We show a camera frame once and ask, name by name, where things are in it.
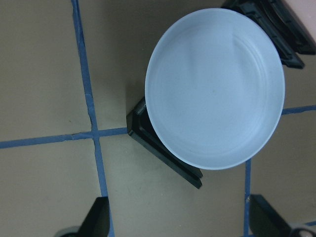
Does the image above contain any black dish rack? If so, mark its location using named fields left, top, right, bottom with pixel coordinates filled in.
left=126, top=0, right=316, bottom=188

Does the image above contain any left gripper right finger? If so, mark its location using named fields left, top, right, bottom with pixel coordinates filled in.
left=249, top=194, right=292, bottom=237

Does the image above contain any pink plate in rack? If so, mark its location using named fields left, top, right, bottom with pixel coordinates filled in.
left=285, top=0, right=316, bottom=42

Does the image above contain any blue plate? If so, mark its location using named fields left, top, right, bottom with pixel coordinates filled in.
left=145, top=8, right=285, bottom=170

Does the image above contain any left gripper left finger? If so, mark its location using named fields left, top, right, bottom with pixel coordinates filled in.
left=78, top=197, right=110, bottom=237

